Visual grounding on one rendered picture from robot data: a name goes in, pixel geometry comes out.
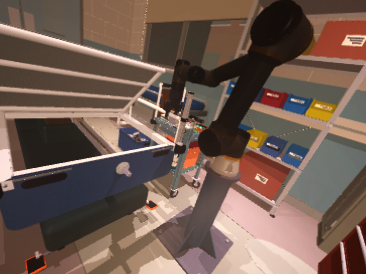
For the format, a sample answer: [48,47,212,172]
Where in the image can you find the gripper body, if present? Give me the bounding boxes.
[163,95,183,116]

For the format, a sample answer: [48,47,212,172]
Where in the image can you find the grey crank drive stub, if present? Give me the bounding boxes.
[115,161,133,178]

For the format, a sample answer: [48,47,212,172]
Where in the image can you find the blue stretcher end panel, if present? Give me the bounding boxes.
[0,143,176,232]

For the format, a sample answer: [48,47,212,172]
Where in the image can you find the dark stretcher mattress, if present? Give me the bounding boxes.
[13,117,112,170]

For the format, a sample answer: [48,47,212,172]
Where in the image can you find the dark stretcher base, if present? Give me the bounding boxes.
[39,183,150,252]

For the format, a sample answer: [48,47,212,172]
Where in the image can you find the blue crate with parts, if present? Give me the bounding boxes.
[117,125,158,152]

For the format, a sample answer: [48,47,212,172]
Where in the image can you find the orange box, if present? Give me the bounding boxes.
[182,146,202,169]

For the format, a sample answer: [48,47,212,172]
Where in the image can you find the dark window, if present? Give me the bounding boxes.
[143,20,216,68]

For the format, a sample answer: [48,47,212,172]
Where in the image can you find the teal wheeled trolley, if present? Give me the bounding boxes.
[151,81,209,198]

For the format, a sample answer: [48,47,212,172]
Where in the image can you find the yellow storage bin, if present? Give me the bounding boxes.
[245,128,269,150]
[304,98,339,122]

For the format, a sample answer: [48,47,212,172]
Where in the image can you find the red storage bin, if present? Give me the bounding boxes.
[259,87,290,110]

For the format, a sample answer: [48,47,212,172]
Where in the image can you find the large red labelled box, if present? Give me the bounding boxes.
[238,150,292,202]
[309,19,366,62]

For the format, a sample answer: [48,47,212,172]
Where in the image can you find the white shelf unit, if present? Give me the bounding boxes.
[213,0,366,218]

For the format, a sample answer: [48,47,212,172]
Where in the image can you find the grey cabinet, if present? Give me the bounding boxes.
[315,164,366,255]

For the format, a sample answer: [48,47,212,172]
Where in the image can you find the dark red white-barred rack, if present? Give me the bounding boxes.
[317,214,366,274]

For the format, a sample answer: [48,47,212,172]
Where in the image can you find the silver rail post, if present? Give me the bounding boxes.
[176,90,196,148]

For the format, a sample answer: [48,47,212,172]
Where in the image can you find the white stretcher side rail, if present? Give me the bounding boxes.
[0,22,175,148]

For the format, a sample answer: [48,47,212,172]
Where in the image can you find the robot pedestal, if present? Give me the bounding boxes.
[153,155,242,274]

